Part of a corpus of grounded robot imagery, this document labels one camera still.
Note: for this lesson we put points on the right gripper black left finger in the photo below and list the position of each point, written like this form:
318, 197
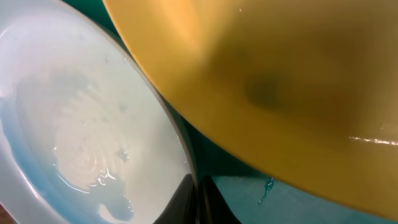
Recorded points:
182, 207

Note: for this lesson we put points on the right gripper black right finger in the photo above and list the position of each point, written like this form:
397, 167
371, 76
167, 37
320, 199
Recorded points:
213, 208

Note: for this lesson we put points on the light blue plate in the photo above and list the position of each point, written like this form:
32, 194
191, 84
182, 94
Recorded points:
85, 138

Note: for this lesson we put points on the blue plastic tray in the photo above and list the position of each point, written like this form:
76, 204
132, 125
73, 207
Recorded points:
264, 202

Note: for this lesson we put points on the yellow plate right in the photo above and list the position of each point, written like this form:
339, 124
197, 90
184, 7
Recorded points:
280, 77

